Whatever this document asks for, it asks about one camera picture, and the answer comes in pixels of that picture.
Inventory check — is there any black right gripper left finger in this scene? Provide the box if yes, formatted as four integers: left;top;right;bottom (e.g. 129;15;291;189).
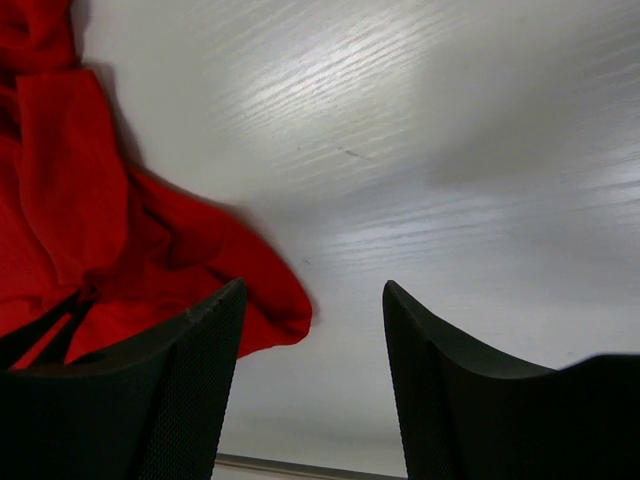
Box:
1;279;247;479

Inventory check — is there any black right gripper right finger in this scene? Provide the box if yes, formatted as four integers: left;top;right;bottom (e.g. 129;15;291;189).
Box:
382;281;639;479

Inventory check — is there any red t shirt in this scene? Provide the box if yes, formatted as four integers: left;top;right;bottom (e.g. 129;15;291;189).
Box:
1;1;312;369

